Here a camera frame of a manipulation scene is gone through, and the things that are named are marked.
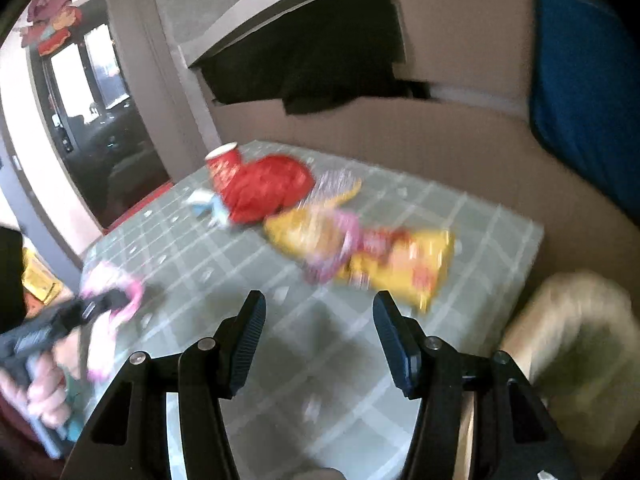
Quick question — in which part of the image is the glass sliding door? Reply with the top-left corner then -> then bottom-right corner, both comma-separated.
30,22 -> 173,231

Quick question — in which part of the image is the blue towel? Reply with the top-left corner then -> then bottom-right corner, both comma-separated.
529,0 -> 640,231

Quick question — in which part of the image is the festive figure door sticker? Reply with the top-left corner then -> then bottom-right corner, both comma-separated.
20,0 -> 93,58

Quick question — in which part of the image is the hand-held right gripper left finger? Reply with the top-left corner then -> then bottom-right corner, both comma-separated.
60,290 -> 268,480

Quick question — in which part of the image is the grey kitchen counter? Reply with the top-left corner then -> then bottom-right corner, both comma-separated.
177,0 -> 546,71

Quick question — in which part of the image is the person's left hand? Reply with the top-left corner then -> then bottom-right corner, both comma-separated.
0,330 -> 88,428

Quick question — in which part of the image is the red paper cup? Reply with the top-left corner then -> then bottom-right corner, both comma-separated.
205,142 -> 241,193

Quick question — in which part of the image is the black cloth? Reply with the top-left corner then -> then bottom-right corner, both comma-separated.
200,0 -> 431,116

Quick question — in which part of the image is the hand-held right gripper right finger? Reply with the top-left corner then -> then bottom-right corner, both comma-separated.
372,290 -> 571,480

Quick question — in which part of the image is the small blue white wrapper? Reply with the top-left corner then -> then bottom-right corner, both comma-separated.
187,190 -> 226,223

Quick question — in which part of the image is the pink plastic cup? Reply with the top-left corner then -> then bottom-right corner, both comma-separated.
80,260 -> 147,381

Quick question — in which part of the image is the red bag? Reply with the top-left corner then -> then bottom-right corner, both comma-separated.
222,155 -> 313,225

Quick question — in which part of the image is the green checkered tablecloth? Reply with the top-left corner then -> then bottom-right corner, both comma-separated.
80,140 -> 546,480

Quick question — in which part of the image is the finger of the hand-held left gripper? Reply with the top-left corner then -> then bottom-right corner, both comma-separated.
75,287 -> 132,323

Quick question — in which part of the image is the large yellow snack wrapper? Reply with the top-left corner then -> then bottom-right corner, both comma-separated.
345,227 -> 456,313

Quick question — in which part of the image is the small yellow snack wrapper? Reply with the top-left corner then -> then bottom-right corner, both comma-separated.
265,207 -> 351,261

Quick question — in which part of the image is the pink snack wrapper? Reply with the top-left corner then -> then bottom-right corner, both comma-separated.
305,170 -> 381,283

